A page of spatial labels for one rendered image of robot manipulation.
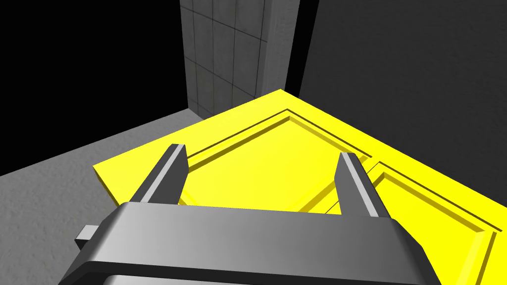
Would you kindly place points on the yellow panelled door leaf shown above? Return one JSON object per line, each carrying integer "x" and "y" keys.
{"x": 269, "y": 166}

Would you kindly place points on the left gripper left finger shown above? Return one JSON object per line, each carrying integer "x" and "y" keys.
{"x": 166, "y": 180}

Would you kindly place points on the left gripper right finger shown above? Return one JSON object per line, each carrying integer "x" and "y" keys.
{"x": 356, "y": 186}

